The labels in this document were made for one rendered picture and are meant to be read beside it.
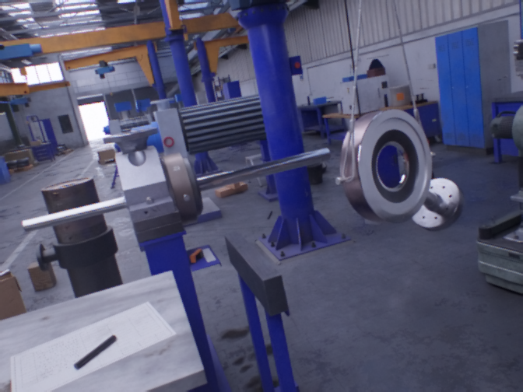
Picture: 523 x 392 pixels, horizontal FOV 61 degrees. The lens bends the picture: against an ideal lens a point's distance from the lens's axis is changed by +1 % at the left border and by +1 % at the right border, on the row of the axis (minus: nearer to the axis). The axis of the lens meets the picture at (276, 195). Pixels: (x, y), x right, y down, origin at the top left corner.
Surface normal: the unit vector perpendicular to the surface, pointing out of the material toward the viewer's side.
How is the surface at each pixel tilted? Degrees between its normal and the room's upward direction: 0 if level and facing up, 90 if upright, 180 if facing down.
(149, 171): 45
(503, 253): 90
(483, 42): 90
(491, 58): 90
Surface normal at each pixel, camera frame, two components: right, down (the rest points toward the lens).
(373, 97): 0.30, 0.18
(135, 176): 0.11, -0.55
